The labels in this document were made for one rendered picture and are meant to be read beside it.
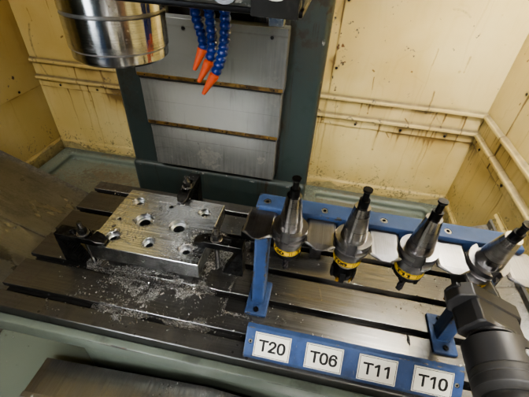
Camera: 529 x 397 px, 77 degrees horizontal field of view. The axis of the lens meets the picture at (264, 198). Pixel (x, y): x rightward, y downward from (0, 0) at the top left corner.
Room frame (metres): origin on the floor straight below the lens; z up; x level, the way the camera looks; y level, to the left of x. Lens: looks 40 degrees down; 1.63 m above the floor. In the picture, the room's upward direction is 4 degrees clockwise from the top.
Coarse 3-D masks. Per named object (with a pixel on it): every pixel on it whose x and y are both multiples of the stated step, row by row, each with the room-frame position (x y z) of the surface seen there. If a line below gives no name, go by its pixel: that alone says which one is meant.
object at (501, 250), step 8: (496, 240) 0.37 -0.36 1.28; (504, 240) 0.36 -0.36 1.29; (480, 248) 0.38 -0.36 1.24; (488, 248) 0.37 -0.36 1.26; (496, 248) 0.36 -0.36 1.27; (504, 248) 0.35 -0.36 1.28; (512, 248) 0.35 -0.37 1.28; (480, 256) 0.37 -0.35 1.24; (488, 256) 0.36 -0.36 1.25; (496, 256) 0.35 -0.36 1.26; (504, 256) 0.35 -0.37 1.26; (512, 256) 0.35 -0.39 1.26; (480, 264) 0.36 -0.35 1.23; (488, 264) 0.35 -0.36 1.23; (496, 264) 0.35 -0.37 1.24; (504, 264) 0.35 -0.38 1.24
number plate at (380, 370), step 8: (360, 360) 0.32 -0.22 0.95; (368, 360) 0.32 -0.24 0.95; (376, 360) 0.32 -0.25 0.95; (384, 360) 0.32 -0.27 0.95; (392, 360) 0.32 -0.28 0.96; (360, 368) 0.31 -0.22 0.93; (368, 368) 0.31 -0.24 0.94; (376, 368) 0.31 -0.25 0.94; (384, 368) 0.31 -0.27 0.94; (392, 368) 0.31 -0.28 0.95; (360, 376) 0.30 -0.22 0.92; (368, 376) 0.30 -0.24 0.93; (376, 376) 0.30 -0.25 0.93; (384, 376) 0.30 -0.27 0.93; (392, 376) 0.30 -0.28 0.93; (392, 384) 0.29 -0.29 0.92
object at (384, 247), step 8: (376, 232) 0.43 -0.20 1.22; (384, 232) 0.43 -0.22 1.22; (392, 232) 0.43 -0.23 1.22; (376, 240) 0.41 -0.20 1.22; (384, 240) 0.41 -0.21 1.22; (392, 240) 0.41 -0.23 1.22; (376, 248) 0.39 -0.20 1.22; (384, 248) 0.39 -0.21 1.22; (392, 248) 0.39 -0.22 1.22; (376, 256) 0.37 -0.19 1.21; (384, 256) 0.37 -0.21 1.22; (392, 256) 0.37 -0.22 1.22; (400, 256) 0.38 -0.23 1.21
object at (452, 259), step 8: (440, 240) 0.42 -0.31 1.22; (440, 248) 0.40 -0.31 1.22; (448, 248) 0.40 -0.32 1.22; (456, 248) 0.40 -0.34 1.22; (440, 256) 0.38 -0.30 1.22; (448, 256) 0.38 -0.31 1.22; (456, 256) 0.38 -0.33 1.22; (464, 256) 0.38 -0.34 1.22; (440, 264) 0.36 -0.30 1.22; (448, 264) 0.36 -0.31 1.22; (456, 264) 0.37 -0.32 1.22; (464, 264) 0.37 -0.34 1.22; (448, 272) 0.35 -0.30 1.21; (456, 272) 0.35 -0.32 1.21; (464, 272) 0.35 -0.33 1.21
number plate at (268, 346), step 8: (256, 336) 0.36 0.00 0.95; (264, 336) 0.36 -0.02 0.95; (272, 336) 0.36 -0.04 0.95; (280, 336) 0.36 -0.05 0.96; (256, 344) 0.35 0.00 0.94; (264, 344) 0.35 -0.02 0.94; (272, 344) 0.35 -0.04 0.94; (280, 344) 0.35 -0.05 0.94; (288, 344) 0.35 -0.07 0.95; (256, 352) 0.34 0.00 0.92; (264, 352) 0.34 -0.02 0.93; (272, 352) 0.34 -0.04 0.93; (280, 352) 0.34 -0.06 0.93; (288, 352) 0.34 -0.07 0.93; (280, 360) 0.33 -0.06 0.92; (288, 360) 0.33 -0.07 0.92
